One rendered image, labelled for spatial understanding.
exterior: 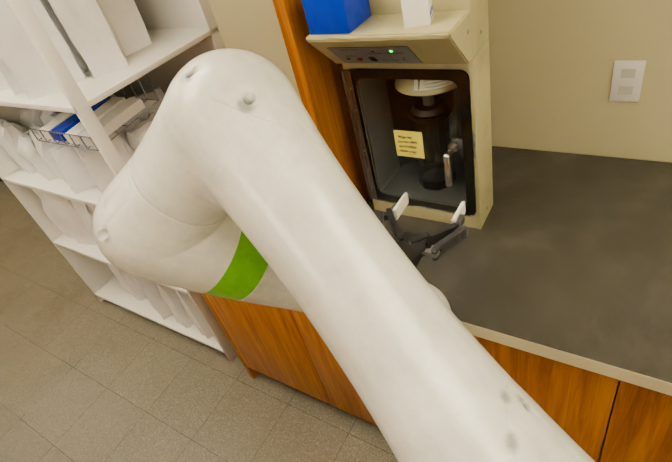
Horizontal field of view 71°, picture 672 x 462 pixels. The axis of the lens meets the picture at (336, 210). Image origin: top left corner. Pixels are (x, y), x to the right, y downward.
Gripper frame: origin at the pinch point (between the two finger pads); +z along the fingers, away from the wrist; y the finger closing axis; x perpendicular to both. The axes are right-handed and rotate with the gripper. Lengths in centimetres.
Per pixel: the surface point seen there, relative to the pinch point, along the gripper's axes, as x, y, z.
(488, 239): 19.7, -8.2, 12.7
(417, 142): -6.7, 8.8, 14.3
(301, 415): 114, 64, -15
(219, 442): 114, 90, -39
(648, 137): 14, -39, 59
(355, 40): -36.2, 14.2, 4.0
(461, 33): -34.8, -5.6, 9.4
